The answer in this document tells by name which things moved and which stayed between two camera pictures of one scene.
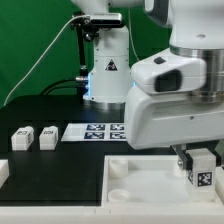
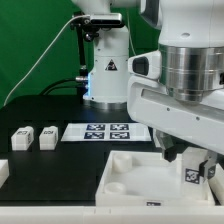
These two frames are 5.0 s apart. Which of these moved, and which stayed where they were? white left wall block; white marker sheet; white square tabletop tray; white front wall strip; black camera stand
Moved: white square tabletop tray
Stayed: black camera stand; white front wall strip; white marker sheet; white left wall block
